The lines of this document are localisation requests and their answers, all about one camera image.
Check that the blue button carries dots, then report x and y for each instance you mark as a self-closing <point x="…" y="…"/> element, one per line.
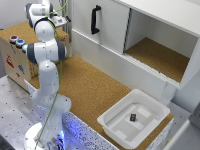
<point x="20" y="42"/>

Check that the green button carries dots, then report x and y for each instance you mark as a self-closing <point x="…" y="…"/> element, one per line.
<point x="23" y="48"/>

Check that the red button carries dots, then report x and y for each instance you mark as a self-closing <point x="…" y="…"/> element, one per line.
<point x="13" y="39"/>

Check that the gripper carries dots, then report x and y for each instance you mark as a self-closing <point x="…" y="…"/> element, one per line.
<point x="61" y="22"/>

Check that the white cabinet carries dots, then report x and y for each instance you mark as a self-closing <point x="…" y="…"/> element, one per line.
<point x="150" y="71"/>

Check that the white plastic box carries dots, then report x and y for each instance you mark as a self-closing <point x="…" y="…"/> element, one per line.
<point x="118" y="128"/>

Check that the purple block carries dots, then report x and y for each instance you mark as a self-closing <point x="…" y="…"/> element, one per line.
<point x="133" y="117"/>

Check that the wooden drawer box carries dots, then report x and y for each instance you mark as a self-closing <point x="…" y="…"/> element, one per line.
<point x="13" y="71"/>

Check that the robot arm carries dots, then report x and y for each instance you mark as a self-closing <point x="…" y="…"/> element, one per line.
<point x="46" y="83"/>

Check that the white sliding door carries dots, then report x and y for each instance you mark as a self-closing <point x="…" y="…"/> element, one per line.
<point x="111" y="23"/>

